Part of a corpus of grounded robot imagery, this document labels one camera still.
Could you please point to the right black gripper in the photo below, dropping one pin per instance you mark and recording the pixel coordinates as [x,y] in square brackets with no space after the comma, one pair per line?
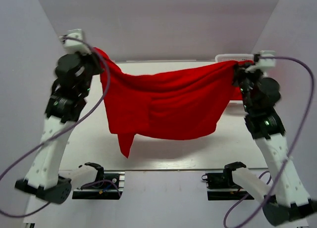
[239,71]

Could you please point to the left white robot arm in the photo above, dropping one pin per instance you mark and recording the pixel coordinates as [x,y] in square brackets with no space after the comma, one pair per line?
[45,180]

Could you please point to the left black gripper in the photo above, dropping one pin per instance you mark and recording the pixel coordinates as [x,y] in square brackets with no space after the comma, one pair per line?
[93,58]

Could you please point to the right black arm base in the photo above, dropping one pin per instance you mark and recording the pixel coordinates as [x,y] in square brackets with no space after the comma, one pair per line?
[219,190]

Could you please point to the red t shirt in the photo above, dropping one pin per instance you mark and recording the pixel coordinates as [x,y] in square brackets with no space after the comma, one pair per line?
[178,105]

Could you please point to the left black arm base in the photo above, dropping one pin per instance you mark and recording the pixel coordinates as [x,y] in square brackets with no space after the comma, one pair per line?
[110,188]

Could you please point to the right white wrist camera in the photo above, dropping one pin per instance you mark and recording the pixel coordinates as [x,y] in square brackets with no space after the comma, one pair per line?
[263,60]

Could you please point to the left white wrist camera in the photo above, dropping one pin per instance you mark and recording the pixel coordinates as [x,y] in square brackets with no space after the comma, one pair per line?
[73,41]

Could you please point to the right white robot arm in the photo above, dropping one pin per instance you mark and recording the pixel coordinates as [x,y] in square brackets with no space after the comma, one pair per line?
[286,200]

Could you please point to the white plastic basket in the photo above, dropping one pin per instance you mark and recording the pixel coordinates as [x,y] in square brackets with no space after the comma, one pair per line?
[234,57]

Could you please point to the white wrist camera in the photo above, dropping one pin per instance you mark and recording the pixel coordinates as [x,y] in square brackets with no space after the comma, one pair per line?
[73,41]
[263,60]

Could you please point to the red t shirts in basket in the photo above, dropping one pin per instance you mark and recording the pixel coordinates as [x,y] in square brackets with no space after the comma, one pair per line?
[236,95]

